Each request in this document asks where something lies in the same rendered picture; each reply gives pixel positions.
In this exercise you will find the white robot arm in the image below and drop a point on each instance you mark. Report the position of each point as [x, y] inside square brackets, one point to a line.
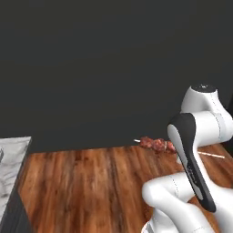
[194, 127]

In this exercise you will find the red meat kebab skewer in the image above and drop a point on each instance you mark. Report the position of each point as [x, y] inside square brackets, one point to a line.
[156, 143]

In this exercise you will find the dark cabinet with marble top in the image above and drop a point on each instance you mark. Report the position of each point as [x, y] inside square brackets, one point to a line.
[10, 170]

